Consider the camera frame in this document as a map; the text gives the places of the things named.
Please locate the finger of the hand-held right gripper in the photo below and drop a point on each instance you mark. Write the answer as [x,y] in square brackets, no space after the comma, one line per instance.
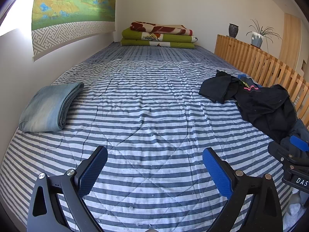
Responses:
[281,152]
[299,142]

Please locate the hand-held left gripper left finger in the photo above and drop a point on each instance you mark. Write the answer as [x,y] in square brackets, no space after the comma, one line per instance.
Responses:
[94,166]

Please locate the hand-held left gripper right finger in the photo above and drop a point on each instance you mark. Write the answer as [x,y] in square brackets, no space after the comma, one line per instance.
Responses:
[217,169]

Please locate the black pants with pink trim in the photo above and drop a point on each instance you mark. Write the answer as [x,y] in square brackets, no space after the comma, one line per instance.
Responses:
[268,106]

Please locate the folded light blue jeans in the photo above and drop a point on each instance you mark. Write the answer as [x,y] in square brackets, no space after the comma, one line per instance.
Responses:
[47,108]

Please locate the blue white striped bed quilt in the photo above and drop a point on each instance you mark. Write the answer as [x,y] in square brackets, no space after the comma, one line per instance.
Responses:
[144,106]

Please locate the black garment with yellow print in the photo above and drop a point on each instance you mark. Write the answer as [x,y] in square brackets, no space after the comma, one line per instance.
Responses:
[217,87]

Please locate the bright blue shirt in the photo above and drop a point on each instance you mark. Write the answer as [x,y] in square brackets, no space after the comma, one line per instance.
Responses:
[243,77]

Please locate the wooden slatted railing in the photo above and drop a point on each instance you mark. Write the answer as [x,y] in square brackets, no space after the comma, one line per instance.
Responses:
[260,58]

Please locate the light wooden door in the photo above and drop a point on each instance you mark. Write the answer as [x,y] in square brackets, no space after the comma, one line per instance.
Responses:
[291,41]

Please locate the potted green plant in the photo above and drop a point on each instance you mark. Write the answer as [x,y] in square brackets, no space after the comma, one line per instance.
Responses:
[258,37]

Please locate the dark ceramic vase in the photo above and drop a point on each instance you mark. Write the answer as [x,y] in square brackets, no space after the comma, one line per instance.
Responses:
[233,30]

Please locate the green folded blanket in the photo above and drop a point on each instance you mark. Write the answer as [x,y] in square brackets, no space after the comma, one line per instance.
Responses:
[169,40]

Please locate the red floral folded blanket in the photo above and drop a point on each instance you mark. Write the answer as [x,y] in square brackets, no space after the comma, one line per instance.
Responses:
[159,29]

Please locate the landscape painting wall scroll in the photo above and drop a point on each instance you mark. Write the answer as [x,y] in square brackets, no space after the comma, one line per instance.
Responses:
[72,7]

